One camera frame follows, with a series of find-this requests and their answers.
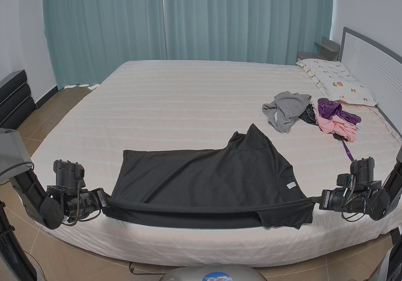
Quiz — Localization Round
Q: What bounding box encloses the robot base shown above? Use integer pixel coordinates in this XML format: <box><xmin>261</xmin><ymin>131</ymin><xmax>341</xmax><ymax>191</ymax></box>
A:
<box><xmin>162</xmin><ymin>266</ymin><xmax>261</xmax><ymax>281</ymax></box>

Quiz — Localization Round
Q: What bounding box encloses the black cable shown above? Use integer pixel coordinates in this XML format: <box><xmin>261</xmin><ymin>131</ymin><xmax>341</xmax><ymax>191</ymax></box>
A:
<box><xmin>128</xmin><ymin>261</ymin><xmax>164</xmax><ymax>276</ymax></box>

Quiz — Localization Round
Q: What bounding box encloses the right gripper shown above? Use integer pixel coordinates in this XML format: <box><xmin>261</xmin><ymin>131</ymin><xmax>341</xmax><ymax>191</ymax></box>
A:
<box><xmin>317</xmin><ymin>188</ymin><xmax>348</xmax><ymax>212</ymax></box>

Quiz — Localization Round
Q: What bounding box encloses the black patterned garment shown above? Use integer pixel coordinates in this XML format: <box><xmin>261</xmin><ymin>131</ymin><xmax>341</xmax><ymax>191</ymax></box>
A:
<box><xmin>299</xmin><ymin>104</ymin><xmax>318</xmax><ymax>125</ymax></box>

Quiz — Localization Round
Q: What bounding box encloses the white printed pillow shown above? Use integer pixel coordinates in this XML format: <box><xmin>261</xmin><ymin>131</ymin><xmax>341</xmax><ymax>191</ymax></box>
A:
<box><xmin>296</xmin><ymin>58</ymin><xmax>378</xmax><ymax>107</ymax></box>

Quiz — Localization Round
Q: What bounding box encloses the purple garment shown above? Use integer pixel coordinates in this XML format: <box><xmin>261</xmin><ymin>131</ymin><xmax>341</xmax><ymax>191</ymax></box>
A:
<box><xmin>316</xmin><ymin>98</ymin><xmax>362</xmax><ymax>162</ymax></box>

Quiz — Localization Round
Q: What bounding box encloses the blue-green curtain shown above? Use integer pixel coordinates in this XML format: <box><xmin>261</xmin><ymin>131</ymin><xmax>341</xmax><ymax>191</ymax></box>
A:
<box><xmin>163</xmin><ymin>0</ymin><xmax>335</xmax><ymax>65</ymax></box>
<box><xmin>42</xmin><ymin>0</ymin><xmax>167</xmax><ymax>89</ymax></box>

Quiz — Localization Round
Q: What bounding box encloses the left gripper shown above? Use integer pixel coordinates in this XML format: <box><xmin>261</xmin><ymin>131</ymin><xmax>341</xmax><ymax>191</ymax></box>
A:
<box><xmin>75</xmin><ymin>188</ymin><xmax>108</xmax><ymax>219</ymax></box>

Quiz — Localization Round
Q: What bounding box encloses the pink garment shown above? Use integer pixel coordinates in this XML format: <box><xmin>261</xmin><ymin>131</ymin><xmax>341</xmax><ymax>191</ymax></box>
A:
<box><xmin>316</xmin><ymin>113</ymin><xmax>358</xmax><ymax>143</ymax></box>

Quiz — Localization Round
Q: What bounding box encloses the grey garment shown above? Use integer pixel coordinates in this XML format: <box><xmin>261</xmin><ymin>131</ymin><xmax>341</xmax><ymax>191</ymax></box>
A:
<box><xmin>262</xmin><ymin>91</ymin><xmax>312</xmax><ymax>133</ymax></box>

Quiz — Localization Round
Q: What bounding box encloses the black chest of drawers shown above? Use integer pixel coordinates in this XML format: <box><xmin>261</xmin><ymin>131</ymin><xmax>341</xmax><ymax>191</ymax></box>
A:
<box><xmin>0</xmin><ymin>69</ymin><xmax>36</xmax><ymax>130</ymax></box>

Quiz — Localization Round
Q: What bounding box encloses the grey bedside table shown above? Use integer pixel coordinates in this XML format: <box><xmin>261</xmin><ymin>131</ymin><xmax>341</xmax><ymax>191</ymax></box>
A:
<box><xmin>297</xmin><ymin>37</ymin><xmax>340</xmax><ymax>61</ymax></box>

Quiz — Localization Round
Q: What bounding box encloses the black T-shirt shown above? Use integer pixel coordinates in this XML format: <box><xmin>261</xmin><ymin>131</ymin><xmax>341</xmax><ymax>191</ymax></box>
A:
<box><xmin>102</xmin><ymin>123</ymin><xmax>316</xmax><ymax>229</ymax></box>

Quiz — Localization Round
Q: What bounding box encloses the bed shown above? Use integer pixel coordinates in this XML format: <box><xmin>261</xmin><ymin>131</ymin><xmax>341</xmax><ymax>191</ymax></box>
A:
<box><xmin>30</xmin><ymin>26</ymin><xmax>402</xmax><ymax>268</ymax></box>

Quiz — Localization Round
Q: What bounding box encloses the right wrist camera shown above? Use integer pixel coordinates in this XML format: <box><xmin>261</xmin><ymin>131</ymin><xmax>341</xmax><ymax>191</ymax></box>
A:
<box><xmin>336</xmin><ymin>173</ymin><xmax>353</xmax><ymax>190</ymax></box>

